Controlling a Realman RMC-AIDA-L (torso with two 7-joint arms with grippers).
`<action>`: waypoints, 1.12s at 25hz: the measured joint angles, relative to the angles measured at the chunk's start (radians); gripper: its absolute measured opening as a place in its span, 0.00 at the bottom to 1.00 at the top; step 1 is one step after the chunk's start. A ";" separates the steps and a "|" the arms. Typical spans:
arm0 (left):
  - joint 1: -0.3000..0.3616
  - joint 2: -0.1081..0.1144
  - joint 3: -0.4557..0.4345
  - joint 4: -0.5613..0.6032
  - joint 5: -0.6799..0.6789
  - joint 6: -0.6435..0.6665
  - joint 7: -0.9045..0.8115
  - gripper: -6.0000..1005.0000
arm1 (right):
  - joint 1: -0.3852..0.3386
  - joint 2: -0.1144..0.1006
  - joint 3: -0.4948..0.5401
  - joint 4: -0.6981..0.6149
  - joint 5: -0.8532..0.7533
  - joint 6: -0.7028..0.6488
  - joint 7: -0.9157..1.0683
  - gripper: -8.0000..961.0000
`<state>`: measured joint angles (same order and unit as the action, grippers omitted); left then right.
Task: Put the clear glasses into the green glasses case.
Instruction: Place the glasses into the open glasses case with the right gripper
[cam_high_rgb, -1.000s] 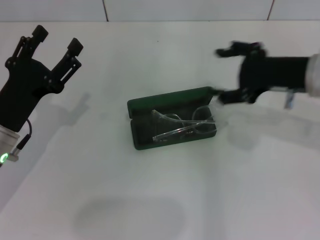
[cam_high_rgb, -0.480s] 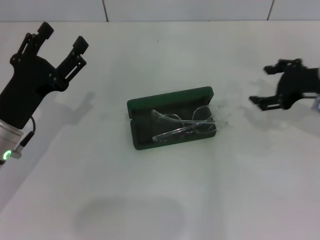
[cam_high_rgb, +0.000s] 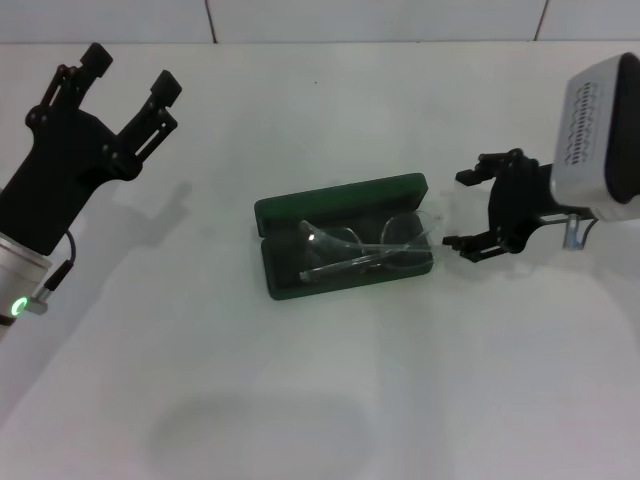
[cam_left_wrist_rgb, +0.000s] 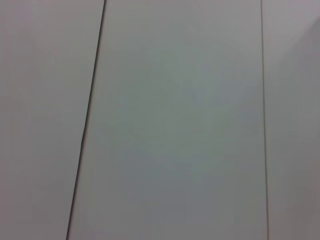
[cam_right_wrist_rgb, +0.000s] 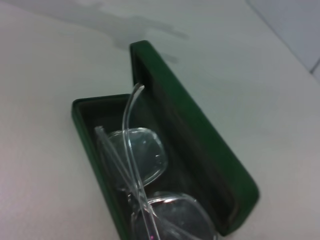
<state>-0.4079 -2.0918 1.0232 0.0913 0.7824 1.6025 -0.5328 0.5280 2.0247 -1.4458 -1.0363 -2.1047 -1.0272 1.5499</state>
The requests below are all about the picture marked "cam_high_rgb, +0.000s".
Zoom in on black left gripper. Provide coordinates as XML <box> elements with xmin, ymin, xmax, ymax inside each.
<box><xmin>0</xmin><ymin>42</ymin><xmax>183</xmax><ymax>256</ymax></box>

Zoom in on right wrist cable with plug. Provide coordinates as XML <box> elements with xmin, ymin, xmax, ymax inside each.
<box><xmin>563</xmin><ymin>212</ymin><xmax>599</xmax><ymax>251</ymax></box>

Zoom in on clear white glasses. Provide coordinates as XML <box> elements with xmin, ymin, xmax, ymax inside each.
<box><xmin>297</xmin><ymin>209</ymin><xmax>446</xmax><ymax>284</ymax></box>

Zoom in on green glasses case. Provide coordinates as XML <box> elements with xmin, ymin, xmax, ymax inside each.
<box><xmin>253</xmin><ymin>172</ymin><xmax>435</xmax><ymax>301</ymax></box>

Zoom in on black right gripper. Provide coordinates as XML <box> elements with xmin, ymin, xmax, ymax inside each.
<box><xmin>441</xmin><ymin>148</ymin><xmax>597</xmax><ymax>265</ymax></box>

